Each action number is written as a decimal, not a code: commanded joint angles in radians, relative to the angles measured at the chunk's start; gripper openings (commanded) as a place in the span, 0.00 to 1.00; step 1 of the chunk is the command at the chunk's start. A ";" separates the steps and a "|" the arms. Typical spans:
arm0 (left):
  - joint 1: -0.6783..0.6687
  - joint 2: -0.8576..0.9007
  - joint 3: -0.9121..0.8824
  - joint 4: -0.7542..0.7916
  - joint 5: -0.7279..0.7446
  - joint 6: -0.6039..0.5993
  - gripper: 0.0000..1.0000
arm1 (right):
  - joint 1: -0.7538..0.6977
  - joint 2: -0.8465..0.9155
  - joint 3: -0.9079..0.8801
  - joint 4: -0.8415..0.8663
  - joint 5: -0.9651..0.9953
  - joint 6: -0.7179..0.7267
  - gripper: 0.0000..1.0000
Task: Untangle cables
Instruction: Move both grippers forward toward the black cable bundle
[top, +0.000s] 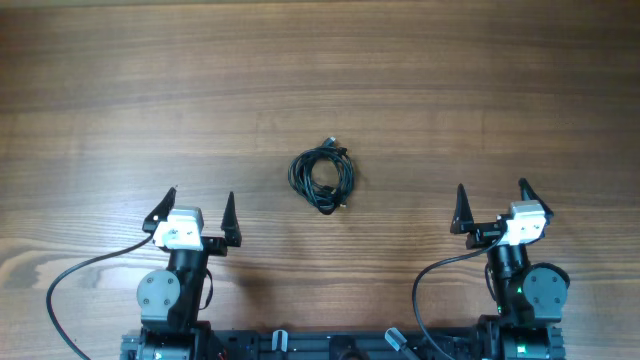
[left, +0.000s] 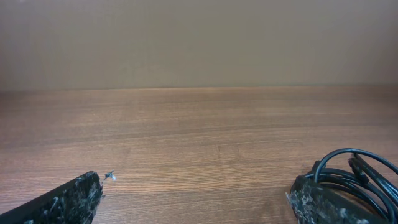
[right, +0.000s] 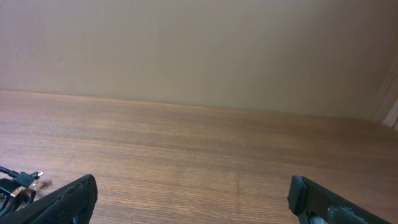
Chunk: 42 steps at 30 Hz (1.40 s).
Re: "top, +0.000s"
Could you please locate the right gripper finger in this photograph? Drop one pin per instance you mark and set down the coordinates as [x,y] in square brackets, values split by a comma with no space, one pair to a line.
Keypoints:
[462,220]
[528,194]

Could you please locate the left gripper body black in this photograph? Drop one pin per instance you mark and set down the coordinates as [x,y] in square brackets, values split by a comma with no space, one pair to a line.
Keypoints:
[214,246]

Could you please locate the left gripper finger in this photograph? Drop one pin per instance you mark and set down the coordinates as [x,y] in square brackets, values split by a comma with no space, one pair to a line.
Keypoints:
[230,225]
[160,212]

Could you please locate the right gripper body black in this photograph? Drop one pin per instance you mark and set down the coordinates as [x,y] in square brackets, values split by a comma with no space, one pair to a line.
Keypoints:
[483,236]

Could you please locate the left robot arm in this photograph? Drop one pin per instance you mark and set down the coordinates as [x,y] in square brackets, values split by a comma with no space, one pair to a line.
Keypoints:
[171,298]

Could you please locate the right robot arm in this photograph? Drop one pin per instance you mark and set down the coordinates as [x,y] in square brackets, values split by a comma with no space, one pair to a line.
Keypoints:
[529,297]

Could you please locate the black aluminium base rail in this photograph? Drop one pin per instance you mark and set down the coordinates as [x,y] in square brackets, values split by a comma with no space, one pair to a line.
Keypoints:
[457,343]

